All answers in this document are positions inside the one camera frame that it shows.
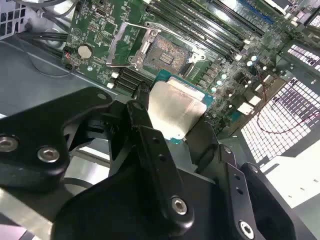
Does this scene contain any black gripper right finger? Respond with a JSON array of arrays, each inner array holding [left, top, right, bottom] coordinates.
[[186, 116, 311, 240]]

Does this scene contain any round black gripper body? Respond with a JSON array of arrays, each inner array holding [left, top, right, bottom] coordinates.
[[51, 161, 226, 240]]

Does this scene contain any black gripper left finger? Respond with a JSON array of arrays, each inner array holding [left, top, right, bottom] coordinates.
[[0, 81, 196, 237]]

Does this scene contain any silver topped CPU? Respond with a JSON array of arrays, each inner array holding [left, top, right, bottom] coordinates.
[[147, 68, 216, 146]]

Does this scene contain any metal socket cover frame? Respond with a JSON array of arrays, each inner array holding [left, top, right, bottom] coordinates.
[[105, 21, 151, 69]]

